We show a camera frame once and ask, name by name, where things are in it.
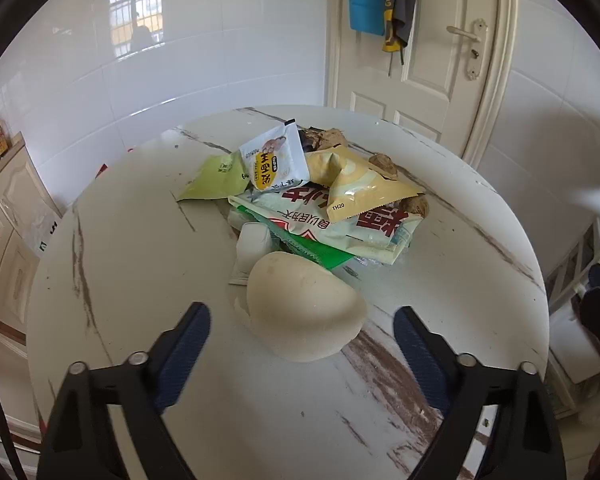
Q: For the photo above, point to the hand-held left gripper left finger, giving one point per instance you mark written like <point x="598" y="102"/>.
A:
<point x="185" y="355"/>

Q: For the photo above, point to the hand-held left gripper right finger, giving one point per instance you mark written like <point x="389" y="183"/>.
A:
<point x="420" y="355"/>

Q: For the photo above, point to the cream steamed bun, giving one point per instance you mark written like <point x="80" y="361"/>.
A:
<point x="300" y="305"/>

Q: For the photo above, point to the green plastic wrapper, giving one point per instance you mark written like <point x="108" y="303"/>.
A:
<point x="322" y="256"/>

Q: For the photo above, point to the large white red-print bag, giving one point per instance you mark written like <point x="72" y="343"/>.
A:
<point x="330" y="227"/>

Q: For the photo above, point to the light green snack packet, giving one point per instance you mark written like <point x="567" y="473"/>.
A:
<point x="212" y="180"/>

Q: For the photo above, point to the yellow chip bag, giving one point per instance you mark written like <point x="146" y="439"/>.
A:
<point x="360" y="185"/>

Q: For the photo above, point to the white yellow snack packet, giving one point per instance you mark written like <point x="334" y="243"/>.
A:
<point x="275" y="160"/>

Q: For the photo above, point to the white shoe rack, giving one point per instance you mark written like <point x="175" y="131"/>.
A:
<point x="575" y="300"/>

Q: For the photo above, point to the cream wooden cabinet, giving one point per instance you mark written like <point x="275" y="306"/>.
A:
<point x="5" y="220"/>

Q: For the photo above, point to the white panel door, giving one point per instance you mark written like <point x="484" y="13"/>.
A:
<point x="430" y="75"/>

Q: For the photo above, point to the grey hanging garment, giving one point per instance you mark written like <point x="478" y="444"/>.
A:
<point x="402" y="5"/>

